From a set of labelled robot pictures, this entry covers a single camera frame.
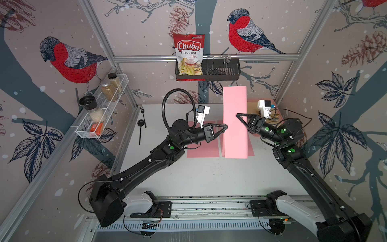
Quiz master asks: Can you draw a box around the clear acrylic wall shelf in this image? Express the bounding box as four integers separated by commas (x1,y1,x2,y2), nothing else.
76,74,129,141

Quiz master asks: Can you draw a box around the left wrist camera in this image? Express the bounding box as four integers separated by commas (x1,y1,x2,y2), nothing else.
196,105,210,128

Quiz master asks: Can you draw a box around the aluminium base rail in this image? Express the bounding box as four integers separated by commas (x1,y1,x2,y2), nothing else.
86,195,321,221

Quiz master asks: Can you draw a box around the small red packet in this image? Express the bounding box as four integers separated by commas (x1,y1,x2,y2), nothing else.
90,123,103,136

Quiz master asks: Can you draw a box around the spice jar dark lid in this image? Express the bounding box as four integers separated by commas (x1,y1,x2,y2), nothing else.
108,73,123,93

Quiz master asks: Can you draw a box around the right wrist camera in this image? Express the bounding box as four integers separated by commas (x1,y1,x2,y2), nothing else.
258,99,272,119

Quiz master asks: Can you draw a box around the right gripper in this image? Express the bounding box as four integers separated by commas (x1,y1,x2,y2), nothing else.
236,115,285,148

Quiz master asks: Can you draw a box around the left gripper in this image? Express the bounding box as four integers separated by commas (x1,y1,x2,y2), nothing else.
178,123,226,148

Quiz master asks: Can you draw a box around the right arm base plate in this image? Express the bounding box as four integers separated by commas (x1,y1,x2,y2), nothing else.
249,200,288,218

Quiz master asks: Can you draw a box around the black lid rice jar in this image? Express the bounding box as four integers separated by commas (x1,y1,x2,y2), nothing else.
79,95,107,124

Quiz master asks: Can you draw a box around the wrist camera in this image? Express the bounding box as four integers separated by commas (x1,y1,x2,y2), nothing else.
258,99,272,119
196,105,210,128

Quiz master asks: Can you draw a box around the Chuba cassava chips bag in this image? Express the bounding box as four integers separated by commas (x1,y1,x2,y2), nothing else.
172,33,205,81

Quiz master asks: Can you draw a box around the black ladle spoon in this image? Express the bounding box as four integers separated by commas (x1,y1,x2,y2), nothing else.
137,119,146,145

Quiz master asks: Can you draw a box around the black wire wall basket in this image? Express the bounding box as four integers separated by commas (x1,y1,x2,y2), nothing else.
175,56,241,81

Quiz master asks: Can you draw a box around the black fork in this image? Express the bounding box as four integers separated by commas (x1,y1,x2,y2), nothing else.
140,106,147,128

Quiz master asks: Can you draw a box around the spice jar silver lid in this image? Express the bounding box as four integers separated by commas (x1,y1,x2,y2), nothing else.
101,80,118,102

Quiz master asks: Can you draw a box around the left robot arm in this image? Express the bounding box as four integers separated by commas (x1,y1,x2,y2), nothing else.
89,119,228,227

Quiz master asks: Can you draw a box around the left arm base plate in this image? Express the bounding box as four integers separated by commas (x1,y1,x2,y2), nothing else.
130,201,172,218

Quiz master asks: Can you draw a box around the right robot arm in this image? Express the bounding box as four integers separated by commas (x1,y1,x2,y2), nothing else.
236,113,372,242

